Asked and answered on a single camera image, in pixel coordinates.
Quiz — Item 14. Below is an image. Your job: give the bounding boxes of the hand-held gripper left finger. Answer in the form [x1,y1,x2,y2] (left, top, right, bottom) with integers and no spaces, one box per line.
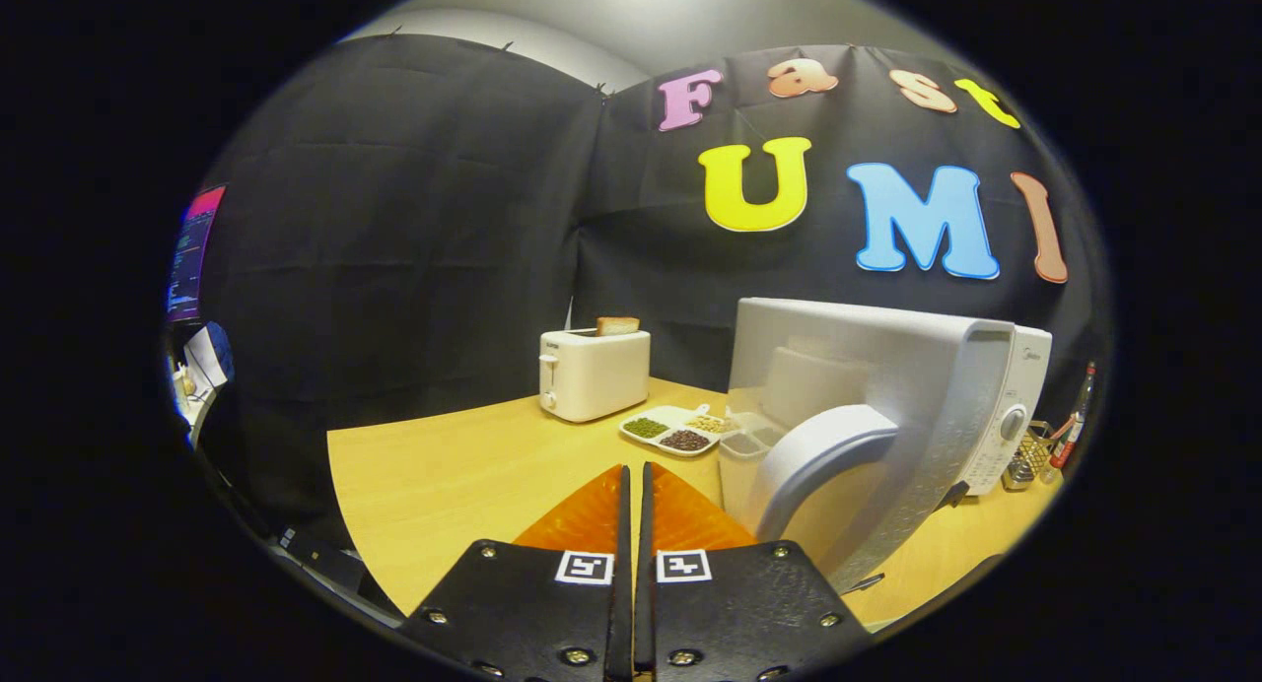
[399,463,632,682]

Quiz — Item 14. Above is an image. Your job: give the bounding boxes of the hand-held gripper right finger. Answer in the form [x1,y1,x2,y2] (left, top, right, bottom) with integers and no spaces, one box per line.
[636,462,874,682]

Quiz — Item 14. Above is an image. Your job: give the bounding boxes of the white microwave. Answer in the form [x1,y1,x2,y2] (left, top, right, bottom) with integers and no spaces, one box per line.
[725,298,1053,594]

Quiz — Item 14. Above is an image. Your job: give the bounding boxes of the white sectioned dish with beans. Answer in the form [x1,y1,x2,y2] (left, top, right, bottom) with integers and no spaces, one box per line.
[619,404,736,457]

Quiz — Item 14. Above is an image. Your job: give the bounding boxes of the clear plastic box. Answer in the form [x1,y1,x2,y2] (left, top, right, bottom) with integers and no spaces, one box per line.
[718,411,790,511]

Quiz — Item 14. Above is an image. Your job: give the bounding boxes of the cream toaster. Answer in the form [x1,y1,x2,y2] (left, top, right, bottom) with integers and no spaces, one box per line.
[538,328,652,424]

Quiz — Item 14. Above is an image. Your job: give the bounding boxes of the clear plastic bottle red cap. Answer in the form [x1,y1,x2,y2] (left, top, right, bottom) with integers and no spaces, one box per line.
[1050,361,1097,470]

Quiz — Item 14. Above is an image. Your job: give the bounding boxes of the white papers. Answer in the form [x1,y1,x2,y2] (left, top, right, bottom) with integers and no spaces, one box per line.
[175,322,236,407]

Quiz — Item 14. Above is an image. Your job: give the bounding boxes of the computer monitor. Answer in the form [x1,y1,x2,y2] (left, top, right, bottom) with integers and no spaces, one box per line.
[166,184,228,323]

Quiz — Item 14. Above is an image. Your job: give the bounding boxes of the metal wire basket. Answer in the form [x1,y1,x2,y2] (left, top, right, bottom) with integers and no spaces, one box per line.
[1002,421,1056,492]

